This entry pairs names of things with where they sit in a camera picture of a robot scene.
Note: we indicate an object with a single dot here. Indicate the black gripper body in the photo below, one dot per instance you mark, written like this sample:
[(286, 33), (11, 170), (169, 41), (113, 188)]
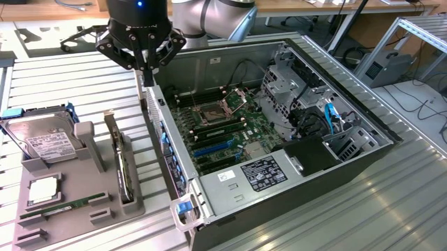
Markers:
[(139, 18)]

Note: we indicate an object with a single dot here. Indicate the graphics card with metal bracket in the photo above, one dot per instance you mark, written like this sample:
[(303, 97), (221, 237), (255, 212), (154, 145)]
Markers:
[(125, 177)]

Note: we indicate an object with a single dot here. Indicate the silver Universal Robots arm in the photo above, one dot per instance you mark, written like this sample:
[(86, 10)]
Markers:
[(195, 15)]

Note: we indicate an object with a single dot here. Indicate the black office chair base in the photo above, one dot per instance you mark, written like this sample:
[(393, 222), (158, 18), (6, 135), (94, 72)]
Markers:
[(65, 47), (313, 19)]

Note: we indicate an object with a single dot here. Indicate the thin locking lever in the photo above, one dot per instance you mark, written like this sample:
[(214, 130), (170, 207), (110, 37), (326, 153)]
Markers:
[(193, 99)]

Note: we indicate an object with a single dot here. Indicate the wooden desk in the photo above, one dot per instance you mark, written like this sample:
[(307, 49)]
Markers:
[(42, 13), (377, 8)]

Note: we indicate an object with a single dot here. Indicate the metal socket cover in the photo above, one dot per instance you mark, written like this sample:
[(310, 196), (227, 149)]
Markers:
[(238, 91)]

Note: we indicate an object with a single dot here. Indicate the CPU socket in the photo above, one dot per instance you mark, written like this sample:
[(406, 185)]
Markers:
[(213, 113)]

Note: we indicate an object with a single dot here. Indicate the RAM stick with white label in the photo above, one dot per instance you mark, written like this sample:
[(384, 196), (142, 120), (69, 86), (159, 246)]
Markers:
[(217, 132)]

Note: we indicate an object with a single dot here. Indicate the blue slot clip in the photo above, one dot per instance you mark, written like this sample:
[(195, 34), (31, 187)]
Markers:
[(163, 138), (182, 181), (178, 168)]

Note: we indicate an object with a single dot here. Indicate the hard drive in blue caddy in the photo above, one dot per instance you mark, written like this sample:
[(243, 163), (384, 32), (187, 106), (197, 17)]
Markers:
[(11, 113)]

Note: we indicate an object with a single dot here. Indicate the light blue slot latch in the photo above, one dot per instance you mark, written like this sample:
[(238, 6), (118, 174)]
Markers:
[(170, 151)]

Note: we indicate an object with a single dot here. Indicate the silver hard disk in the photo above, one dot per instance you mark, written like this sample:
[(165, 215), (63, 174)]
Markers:
[(46, 141)]

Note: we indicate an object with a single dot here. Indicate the blue expansion slot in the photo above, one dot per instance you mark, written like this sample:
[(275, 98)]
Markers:
[(213, 148)]

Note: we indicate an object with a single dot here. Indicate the metal disk bay cage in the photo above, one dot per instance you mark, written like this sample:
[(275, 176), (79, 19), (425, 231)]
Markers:
[(278, 123)]

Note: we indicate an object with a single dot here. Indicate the green motherboard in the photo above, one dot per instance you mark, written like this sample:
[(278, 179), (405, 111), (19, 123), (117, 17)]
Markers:
[(261, 134)]

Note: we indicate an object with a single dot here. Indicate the silver chipset heat sink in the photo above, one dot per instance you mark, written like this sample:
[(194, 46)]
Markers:
[(257, 150)]

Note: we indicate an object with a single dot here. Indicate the grey parts rack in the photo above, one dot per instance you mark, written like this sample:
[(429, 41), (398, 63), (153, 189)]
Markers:
[(81, 183)]

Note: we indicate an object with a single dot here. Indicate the silver CPU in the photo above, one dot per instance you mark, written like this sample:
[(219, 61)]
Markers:
[(43, 189)]

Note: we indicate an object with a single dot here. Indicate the black plastic shroud box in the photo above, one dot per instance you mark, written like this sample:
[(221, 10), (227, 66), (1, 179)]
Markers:
[(311, 157)]

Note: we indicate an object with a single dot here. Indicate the grey power supply unit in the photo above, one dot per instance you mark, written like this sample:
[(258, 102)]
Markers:
[(223, 193)]

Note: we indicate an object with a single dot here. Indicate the green RAM stick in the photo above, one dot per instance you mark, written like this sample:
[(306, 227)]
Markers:
[(63, 207)]

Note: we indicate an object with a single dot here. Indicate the open black PC case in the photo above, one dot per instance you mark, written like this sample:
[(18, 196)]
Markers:
[(314, 198)]

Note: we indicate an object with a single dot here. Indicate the aluminium frame rack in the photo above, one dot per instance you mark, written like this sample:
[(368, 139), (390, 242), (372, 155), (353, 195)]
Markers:
[(420, 26)]

